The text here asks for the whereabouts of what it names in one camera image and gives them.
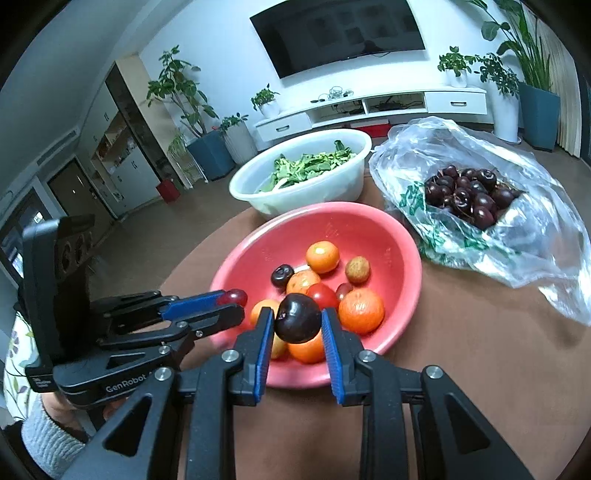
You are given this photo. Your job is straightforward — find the small mandarin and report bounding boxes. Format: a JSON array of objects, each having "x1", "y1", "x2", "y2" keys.
[{"x1": 249, "y1": 298, "x2": 282, "y2": 326}]

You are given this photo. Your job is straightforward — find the large mandarin orange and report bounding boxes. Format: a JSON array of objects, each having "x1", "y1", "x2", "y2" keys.
[{"x1": 338, "y1": 288, "x2": 385, "y2": 335}]

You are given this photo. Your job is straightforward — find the dark plum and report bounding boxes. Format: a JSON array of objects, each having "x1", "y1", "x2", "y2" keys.
[
  {"x1": 274, "y1": 293, "x2": 322, "y2": 344},
  {"x1": 270, "y1": 264, "x2": 294, "y2": 289}
]

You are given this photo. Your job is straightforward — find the red tomato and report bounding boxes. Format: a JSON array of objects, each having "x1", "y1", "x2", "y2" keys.
[{"x1": 305, "y1": 282, "x2": 339, "y2": 310}]

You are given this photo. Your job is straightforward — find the smooth orange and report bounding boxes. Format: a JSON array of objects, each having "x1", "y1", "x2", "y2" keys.
[{"x1": 286, "y1": 269, "x2": 322, "y2": 294}]

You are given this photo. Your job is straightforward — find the tan longan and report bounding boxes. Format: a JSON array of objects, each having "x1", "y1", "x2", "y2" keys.
[
  {"x1": 345, "y1": 256, "x2": 370, "y2": 285},
  {"x1": 270, "y1": 334, "x2": 287, "y2": 360}
]

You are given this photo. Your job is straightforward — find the small orange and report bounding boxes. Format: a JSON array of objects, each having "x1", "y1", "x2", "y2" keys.
[{"x1": 305, "y1": 240, "x2": 341, "y2": 274}]

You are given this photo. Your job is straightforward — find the grey sweater left forearm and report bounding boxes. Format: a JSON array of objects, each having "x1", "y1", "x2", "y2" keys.
[{"x1": 21, "y1": 397, "x2": 85, "y2": 479}]

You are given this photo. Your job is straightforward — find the red plastic basin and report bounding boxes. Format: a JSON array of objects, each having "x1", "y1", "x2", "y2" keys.
[{"x1": 208, "y1": 201, "x2": 424, "y2": 391}]

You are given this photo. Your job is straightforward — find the red bin on floor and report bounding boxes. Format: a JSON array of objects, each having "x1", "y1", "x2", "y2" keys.
[{"x1": 156, "y1": 179, "x2": 180, "y2": 203}]

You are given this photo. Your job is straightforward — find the green leafy vegetables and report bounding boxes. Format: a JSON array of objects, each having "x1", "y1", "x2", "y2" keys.
[{"x1": 259, "y1": 140, "x2": 355, "y2": 193}]

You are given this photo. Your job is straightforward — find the plant in white ribbed pot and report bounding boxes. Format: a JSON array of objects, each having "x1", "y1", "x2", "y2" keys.
[{"x1": 219, "y1": 112, "x2": 257, "y2": 166}]

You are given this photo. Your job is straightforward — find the white plastic basin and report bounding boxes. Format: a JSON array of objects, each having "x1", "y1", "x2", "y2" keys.
[{"x1": 229, "y1": 129, "x2": 373, "y2": 219}]

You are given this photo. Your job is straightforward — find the clear plastic bag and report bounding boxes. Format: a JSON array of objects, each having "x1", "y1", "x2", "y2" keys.
[{"x1": 369, "y1": 117, "x2": 590, "y2": 325}]

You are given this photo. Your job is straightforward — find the dark cherries pile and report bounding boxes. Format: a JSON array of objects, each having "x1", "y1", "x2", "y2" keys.
[{"x1": 424, "y1": 164, "x2": 524, "y2": 231}]

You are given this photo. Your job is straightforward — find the small plant on cabinet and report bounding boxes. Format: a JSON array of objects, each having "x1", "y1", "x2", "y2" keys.
[{"x1": 250, "y1": 84, "x2": 281, "y2": 119}]

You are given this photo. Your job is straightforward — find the tall plant blue pot left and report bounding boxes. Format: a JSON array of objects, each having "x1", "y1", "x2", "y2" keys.
[{"x1": 146, "y1": 45, "x2": 235, "y2": 182}]

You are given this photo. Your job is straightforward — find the white tv cabinet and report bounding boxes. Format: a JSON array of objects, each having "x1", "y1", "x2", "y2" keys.
[{"x1": 254, "y1": 86, "x2": 488, "y2": 142}]

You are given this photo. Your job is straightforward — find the small potted plant right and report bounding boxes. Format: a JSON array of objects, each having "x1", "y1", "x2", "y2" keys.
[{"x1": 438, "y1": 46, "x2": 476, "y2": 88}]

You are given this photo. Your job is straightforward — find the bushy potted plant right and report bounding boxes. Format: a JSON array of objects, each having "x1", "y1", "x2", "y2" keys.
[{"x1": 475, "y1": 53, "x2": 520, "y2": 144}]

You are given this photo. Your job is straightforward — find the large leafy plant blue pot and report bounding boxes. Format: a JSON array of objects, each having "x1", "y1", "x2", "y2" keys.
[{"x1": 471, "y1": 1, "x2": 560, "y2": 151}]

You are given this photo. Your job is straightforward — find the beige curtain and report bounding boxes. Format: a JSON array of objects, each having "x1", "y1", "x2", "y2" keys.
[{"x1": 537, "y1": 13, "x2": 583, "y2": 158}]

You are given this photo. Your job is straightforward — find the wall mounted television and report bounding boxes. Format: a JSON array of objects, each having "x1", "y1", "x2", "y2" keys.
[{"x1": 250, "y1": 0, "x2": 425, "y2": 78}]

